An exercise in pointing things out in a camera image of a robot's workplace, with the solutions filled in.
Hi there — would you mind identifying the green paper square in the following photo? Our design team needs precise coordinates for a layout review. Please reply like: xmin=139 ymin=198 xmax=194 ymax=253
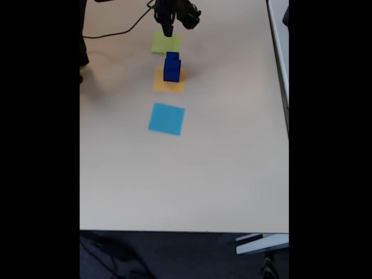
xmin=151 ymin=31 xmax=183 ymax=55

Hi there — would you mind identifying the orange paper square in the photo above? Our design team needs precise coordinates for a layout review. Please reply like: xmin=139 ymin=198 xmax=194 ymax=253
xmin=153 ymin=66 xmax=185 ymax=94

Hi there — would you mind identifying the light blue paper square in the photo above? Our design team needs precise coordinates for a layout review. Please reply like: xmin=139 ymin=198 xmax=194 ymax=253
xmin=148 ymin=102 xmax=186 ymax=137

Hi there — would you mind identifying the medium blue cube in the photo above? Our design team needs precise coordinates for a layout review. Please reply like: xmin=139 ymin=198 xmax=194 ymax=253
xmin=166 ymin=51 xmax=180 ymax=67

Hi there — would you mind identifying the large blue cube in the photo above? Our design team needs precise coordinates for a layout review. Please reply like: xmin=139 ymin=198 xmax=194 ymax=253
xmin=163 ymin=59 xmax=181 ymax=83

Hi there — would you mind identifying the white neighbouring table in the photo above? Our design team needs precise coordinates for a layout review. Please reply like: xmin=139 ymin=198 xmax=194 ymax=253
xmin=266 ymin=0 xmax=289 ymax=136

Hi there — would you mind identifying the white table leg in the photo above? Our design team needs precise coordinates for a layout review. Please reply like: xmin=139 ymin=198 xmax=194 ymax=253
xmin=235 ymin=233 xmax=289 ymax=255

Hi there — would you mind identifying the black camera box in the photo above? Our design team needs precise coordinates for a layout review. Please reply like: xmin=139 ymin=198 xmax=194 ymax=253
xmin=176 ymin=0 xmax=202 ymax=30

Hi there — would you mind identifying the black cable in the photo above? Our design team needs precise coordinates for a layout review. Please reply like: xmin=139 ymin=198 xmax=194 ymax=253
xmin=83 ymin=1 xmax=156 ymax=40

